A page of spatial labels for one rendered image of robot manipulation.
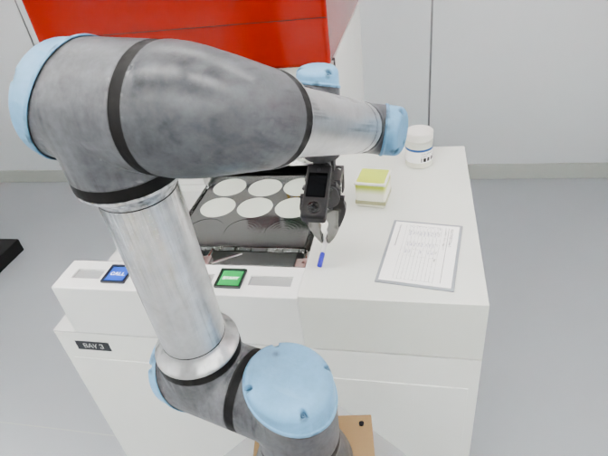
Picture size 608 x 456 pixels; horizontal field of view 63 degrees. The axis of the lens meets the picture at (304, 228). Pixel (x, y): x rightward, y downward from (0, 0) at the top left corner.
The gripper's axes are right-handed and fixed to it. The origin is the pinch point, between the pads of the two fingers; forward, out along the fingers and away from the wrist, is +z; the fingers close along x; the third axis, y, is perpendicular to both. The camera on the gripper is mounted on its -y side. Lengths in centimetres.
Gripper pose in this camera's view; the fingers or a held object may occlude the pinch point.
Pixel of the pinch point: (324, 239)
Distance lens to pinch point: 103.3
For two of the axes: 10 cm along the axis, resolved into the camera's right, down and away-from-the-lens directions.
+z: 0.7, 8.2, 5.7
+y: 1.9, -5.7, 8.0
